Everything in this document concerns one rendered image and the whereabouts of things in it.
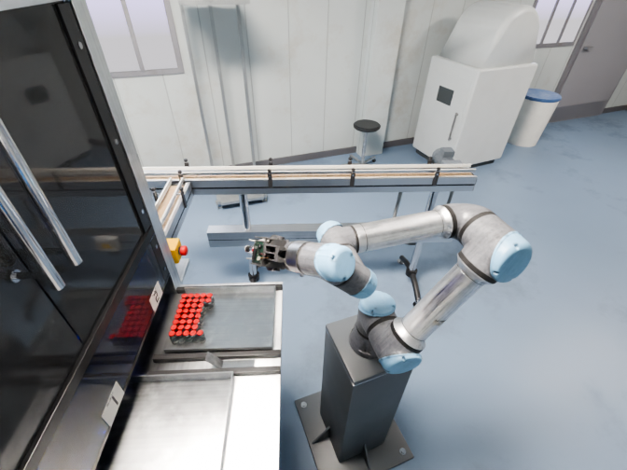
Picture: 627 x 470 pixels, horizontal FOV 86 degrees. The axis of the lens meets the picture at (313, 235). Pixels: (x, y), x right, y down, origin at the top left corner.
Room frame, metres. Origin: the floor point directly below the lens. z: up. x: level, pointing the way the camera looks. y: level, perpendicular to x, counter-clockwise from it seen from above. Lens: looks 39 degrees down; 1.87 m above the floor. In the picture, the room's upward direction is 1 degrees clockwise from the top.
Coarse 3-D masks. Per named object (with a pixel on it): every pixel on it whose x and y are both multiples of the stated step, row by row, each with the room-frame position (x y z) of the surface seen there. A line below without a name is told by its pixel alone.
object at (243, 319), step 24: (192, 288) 0.84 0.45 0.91; (216, 288) 0.84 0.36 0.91; (240, 288) 0.85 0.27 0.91; (264, 288) 0.85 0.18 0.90; (216, 312) 0.75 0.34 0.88; (240, 312) 0.76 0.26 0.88; (264, 312) 0.76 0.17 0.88; (216, 336) 0.66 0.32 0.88; (240, 336) 0.66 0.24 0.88; (264, 336) 0.66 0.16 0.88
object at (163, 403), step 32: (128, 384) 0.48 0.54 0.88; (160, 384) 0.49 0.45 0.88; (192, 384) 0.49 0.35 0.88; (224, 384) 0.49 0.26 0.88; (128, 416) 0.39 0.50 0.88; (160, 416) 0.40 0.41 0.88; (192, 416) 0.40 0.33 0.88; (224, 416) 0.40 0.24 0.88; (128, 448) 0.32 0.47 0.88; (160, 448) 0.32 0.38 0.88; (192, 448) 0.32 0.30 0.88; (224, 448) 0.32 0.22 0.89
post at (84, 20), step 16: (80, 0) 0.88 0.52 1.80; (80, 16) 0.85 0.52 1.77; (80, 32) 0.84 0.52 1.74; (96, 48) 0.87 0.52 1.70; (96, 64) 0.85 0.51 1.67; (112, 80) 0.90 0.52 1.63; (112, 96) 0.87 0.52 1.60; (112, 112) 0.84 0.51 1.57; (128, 128) 0.90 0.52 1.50; (128, 144) 0.87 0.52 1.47; (128, 160) 0.84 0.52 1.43; (144, 176) 0.89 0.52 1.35; (144, 192) 0.86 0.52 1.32; (160, 224) 0.90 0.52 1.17; (160, 240) 0.86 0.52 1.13; (176, 272) 0.89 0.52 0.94
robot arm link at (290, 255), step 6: (288, 246) 0.57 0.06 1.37; (294, 246) 0.56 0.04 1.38; (288, 252) 0.55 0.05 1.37; (294, 252) 0.54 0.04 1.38; (288, 258) 0.54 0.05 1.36; (294, 258) 0.53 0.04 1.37; (288, 264) 0.54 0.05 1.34; (294, 264) 0.53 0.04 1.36; (294, 270) 0.53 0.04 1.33; (300, 276) 0.53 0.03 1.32
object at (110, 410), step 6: (114, 390) 0.39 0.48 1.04; (120, 390) 0.40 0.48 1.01; (114, 396) 0.38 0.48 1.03; (120, 396) 0.39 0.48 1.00; (108, 402) 0.36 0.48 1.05; (114, 402) 0.37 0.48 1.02; (108, 408) 0.35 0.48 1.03; (114, 408) 0.36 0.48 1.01; (102, 414) 0.33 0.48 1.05; (108, 414) 0.34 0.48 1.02; (114, 414) 0.35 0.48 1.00; (108, 420) 0.33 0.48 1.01
